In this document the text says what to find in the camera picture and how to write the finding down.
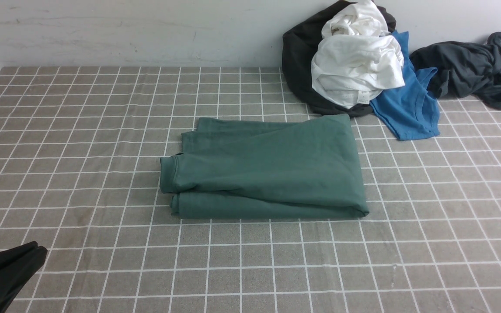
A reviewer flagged dark grey crumpled shirt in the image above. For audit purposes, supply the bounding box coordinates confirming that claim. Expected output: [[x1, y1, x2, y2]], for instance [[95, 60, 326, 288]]
[[410, 32, 501, 110]]

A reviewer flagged white crumpled shirt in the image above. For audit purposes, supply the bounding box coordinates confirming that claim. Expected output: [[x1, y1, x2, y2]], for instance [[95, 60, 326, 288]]
[[311, 0, 405, 109]]

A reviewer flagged blue t-shirt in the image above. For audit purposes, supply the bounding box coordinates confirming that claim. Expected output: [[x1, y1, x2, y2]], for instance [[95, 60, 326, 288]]
[[370, 30, 440, 141]]

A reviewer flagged black garment under white shirt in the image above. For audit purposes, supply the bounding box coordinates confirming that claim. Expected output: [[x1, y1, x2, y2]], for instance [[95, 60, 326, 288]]
[[282, 0, 396, 118]]

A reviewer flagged green long sleeve shirt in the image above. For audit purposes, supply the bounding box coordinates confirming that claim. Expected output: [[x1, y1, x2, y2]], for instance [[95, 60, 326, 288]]
[[160, 114, 370, 220]]

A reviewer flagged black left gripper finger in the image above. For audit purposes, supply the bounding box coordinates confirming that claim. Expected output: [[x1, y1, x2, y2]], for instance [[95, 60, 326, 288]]
[[0, 241, 48, 313]]

